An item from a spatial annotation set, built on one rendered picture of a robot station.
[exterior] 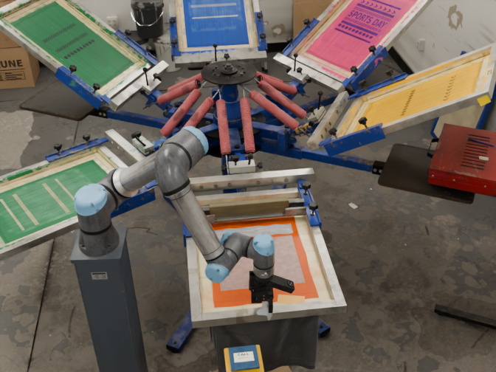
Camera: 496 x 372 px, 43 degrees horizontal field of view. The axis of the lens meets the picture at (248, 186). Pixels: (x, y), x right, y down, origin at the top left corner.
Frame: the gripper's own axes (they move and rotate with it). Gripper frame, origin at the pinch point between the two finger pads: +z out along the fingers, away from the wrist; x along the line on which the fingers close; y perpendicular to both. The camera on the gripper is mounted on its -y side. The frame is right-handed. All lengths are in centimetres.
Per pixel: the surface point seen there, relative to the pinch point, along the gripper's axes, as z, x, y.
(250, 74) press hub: -33, -137, -11
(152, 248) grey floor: 98, -160, 54
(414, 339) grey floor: 98, -61, -91
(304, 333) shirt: 23.9, -8.2, -15.9
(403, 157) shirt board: 3, -101, -86
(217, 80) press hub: -33, -134, 7
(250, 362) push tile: 1.2, 21.9, 9.9
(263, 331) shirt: 18.9, -7.6, 1.0
